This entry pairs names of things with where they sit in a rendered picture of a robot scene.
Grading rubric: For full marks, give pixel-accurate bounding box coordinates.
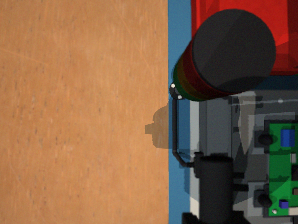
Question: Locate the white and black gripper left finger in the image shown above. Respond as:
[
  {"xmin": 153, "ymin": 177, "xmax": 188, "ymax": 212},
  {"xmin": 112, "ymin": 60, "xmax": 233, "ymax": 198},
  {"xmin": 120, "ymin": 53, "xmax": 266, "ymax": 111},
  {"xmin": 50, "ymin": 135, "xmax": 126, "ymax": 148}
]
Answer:
[{"xmin": 182, "ymin": 212, "xmax": 200, "ymax": 224}]

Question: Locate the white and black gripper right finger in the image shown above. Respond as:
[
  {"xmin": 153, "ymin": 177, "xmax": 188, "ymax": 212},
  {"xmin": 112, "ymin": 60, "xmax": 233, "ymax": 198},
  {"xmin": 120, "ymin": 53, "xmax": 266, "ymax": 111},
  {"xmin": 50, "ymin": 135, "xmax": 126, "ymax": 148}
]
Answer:
[{"xmin": 233, "ymin": 211, "xmax": 251, "ymax": 224}]

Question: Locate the red open-top bin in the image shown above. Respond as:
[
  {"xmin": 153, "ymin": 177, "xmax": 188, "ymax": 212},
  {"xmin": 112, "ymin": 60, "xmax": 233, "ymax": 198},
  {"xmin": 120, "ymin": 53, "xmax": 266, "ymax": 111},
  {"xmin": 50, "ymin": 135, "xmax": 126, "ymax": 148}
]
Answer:
[{"xmin": 191, "ymin": 0, "xmax": 298, "ymax": 76}]

